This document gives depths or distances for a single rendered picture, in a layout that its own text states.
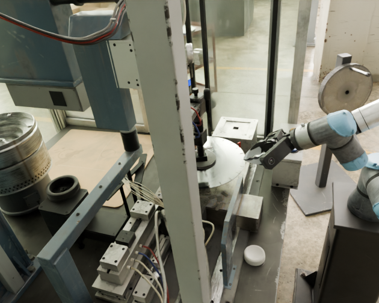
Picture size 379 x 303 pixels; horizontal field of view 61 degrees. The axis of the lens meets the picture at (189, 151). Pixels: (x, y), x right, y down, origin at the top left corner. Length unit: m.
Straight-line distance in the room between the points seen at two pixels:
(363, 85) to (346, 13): 1.99
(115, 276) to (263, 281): 0.45
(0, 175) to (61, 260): 0.56
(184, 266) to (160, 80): 0.29
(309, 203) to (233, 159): 1.29
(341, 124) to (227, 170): 0.42
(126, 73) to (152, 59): 0.53
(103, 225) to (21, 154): 0.41
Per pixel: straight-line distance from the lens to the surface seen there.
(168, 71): 0.31
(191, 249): 0.47
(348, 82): 2.10
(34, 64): 1.10
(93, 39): 0.64
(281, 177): 1.37
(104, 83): 0.89
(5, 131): 1.55
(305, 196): 2.47
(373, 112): 1.12
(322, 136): 0.97
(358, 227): 1.31
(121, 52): 0.82
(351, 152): 1.01
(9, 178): 1.38
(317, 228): 2.30
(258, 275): 1.12
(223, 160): 1.20
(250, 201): 1.23
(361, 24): 4.15
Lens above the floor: 1.67
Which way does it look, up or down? 35 degrees down
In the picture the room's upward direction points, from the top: 6 degrees counter-clockwise
